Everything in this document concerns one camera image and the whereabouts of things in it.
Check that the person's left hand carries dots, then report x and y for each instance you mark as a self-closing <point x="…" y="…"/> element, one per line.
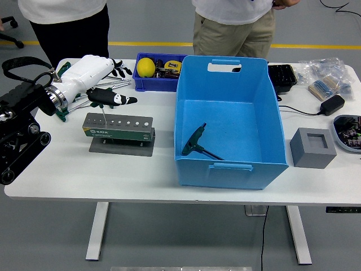
<point x="285" y="4"/>

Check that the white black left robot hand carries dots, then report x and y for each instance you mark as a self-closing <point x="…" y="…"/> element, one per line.
<point x="84" y="73"/>

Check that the green SATA hex key stand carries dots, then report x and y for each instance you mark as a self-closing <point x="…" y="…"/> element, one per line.
<point x="118" y="134"/>

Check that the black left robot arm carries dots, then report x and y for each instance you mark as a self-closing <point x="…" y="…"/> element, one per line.
<point x="19" y="96"/>

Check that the light blue folding box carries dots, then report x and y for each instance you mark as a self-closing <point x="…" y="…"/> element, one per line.
<point x="225" y="127"/>

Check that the black office chair base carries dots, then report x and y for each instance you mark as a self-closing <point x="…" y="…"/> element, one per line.
<point x="8" y="38"/>

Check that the person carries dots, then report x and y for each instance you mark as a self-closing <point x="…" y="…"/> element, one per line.
<point x="70" y="28"/>
<point x="234" y="31"/>

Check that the yellow lemon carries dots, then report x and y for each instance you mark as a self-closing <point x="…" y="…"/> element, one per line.
<point x="146" y="67"/>

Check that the dark blue plastic bin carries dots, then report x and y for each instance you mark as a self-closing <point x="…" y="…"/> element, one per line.
<point x="155" y="84"/>

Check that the black plastic tray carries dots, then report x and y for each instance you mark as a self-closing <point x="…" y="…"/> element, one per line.
<point x="282" y="76"/>

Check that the clear bags of resistors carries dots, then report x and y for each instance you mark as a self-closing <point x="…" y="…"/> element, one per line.
<point x="327" y="67"/>

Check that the dark brown small parts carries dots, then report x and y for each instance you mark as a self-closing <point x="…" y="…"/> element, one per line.
<point x="166" y="74"/>

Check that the yellow tape measure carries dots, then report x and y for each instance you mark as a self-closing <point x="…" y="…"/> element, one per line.
<point x="172" y="65"/>

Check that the tan resistor strip bundle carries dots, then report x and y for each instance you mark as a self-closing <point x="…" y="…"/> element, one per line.
<point x="321" y="87"/>

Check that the black power adapter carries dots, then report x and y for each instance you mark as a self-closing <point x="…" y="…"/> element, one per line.
<point x="332" y="104"/>

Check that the grey cube with recess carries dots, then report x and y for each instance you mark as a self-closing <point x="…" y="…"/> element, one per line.
<point x="310" y="158"/>

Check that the white table leg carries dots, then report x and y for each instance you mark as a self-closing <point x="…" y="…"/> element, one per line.
<point x="299" y="234"/>
<point x="97" y="231"/>

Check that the black table control panel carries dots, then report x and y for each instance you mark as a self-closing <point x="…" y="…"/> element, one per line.
<point x="342" y="210"/>

